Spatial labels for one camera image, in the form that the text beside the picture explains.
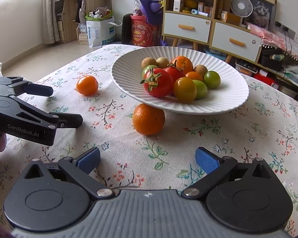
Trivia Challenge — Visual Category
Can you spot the light green tomato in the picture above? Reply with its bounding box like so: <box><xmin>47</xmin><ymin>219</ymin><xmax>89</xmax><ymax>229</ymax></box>
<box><xmin>193</xmin><ymin>80</ymin><xmax>208</xmax><ymax>100</ymax></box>

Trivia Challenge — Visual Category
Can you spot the yellow orange tomato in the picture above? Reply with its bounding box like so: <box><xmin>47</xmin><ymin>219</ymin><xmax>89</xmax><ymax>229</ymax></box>
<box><xmin>173</xmin><ymin>77</ymin><xmax>197</xmax><ymax>104</ymax></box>

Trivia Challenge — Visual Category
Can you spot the red tomato large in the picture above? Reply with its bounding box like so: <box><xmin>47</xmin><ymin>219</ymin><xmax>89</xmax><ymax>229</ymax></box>
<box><xmin>140</xmin><ymin>68</ymin><xmax>174</xmax><ymax>98</ymax></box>

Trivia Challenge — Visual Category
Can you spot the green round tomato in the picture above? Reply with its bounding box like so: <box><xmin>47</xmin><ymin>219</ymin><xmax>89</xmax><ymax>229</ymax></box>
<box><xmin>141</xmin><ymin>64</ymin><xmax>158</xmax><ymax>78</ymax></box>

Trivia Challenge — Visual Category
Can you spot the brown longan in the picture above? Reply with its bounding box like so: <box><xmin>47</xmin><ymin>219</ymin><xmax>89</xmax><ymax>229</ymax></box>
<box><xmin>194</xmin><ymin>64</ymin><xmax>208</xmax><ymax>77</ymax></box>
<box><xmin>156</xmin><ymin>57</ymin><xmax>169</xmax><ymax>69</ymax></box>
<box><xmin>141</xmin><ymin>57</ymin><xmax>157</xmax><ymax>69</ymax></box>

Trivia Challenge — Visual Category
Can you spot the large orange mandarin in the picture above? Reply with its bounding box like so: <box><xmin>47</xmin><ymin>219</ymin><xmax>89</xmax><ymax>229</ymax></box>
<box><xmin>170</xmin><ymin>55</ymin><xmax>194</xmax><ymax>74</ymax></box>

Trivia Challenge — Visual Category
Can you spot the small orange tomato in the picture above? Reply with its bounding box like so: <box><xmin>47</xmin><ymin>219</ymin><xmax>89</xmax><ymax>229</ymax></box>
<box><xmin>76</xmin><ymin>75</ymin><xmax>98</xmax><ymax>96</ymax></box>

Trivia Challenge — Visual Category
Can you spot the grey curtain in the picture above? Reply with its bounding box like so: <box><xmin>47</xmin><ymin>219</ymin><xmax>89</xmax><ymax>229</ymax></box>
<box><xmin>42</xmin><ymin>0</ymin><xmax>60</xmax><ymax>45</ymax></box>

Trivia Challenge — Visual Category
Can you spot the floral tablecloth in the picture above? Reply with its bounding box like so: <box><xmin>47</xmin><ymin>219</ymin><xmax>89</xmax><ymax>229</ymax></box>
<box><xmin>0</xmin><ymin>45</ymin><xmax>298</xmax><ymax>236</ymax></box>

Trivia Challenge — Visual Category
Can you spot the white ribbed plate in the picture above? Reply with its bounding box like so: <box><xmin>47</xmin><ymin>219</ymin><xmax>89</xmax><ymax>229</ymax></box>
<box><xmin>111</xmin><ymin>46</ymin><xmax>249</xmax><ymax>115</ymax></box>

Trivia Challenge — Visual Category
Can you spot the white paper bag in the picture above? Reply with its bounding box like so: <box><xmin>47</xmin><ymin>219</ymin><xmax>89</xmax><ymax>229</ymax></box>
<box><xmin>86</xmin><ymin>17</ymin><xmax>122</xmax><ymax>48</ymax></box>

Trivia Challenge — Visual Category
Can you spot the dark green tomato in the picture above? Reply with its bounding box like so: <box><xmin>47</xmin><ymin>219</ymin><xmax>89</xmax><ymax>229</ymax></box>
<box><xmin>203</xmin><ymin>71</ymin><xmax>221</xmax><ymax>89</ymax></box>

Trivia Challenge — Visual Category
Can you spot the orange tomato in plate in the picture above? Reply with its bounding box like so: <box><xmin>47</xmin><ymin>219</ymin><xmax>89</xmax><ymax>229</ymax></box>
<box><xmin>185</xmin><ymin>71</ymin><xmax>203</xmax><ymax>82</ymax></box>

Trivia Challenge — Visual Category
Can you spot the wooden bookshelf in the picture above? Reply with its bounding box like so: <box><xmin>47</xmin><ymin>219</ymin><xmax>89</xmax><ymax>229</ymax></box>
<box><xmin>55</xmin><ymin>0</ymin><xmax>112</xmax><ymax>43</ymax></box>

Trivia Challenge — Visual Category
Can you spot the red box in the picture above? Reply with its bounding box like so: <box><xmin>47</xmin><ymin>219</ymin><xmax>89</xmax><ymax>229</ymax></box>
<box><xmin>253</xmin><ymin>73</ymin><xmax>279</xmax><ymax>90</ymax></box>

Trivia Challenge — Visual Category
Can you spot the black flat monitor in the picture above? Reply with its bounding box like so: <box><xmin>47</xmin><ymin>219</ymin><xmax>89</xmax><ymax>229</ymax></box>
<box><xmin>121</xmin><ymin>13</ymin><xmax>132</xmax><ymax>45</ymax></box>

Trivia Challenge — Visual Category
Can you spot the low wooden tv cabinet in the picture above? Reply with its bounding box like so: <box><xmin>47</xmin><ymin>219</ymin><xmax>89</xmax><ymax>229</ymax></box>
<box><xmin>257</xmin><ymin>42</ymin><xmax>298</xmax><ymax>92</ymax></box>

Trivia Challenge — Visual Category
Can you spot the red snack bucket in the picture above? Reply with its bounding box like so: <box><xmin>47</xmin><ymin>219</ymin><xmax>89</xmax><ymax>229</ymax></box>
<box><xmin>131</xmin><ymin>15</ymin><xmax>160</xmax><ymax>47</ymax></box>

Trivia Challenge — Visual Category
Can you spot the pink cloth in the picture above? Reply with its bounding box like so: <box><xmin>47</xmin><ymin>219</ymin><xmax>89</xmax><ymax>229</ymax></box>
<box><xmin>247</xmin><ymin>23</ymin><xmax>298</xmax><ymax>60</ymax></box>

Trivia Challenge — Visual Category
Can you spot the purple plush toy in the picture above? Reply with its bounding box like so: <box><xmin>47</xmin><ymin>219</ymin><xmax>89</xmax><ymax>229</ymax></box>
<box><xmin>139</xmin><ymin>0</ymin><xmax>164</xmax><ymax>26</ymax></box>

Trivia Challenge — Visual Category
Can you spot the wooden drawer cabinet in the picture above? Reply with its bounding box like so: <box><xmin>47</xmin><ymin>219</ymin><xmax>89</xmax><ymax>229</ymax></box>
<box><xmin>162</xmin><ymin>0</ymin><xmax>262</xmax><ymax>63</ymax></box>

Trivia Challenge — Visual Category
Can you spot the white desk fan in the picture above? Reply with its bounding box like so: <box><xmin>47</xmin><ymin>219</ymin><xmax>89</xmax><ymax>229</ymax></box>
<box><xmin>230</xmin><ymin>0</ymin><xmax>253</xmax><ymax>26</ymax></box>

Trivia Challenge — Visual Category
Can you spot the framed cat picture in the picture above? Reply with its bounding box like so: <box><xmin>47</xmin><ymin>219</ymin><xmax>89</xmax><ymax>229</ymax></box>
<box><xmin>244</xmin><ymin>0</ymin><xmax>277</xmax><ymax>31</ymax></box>

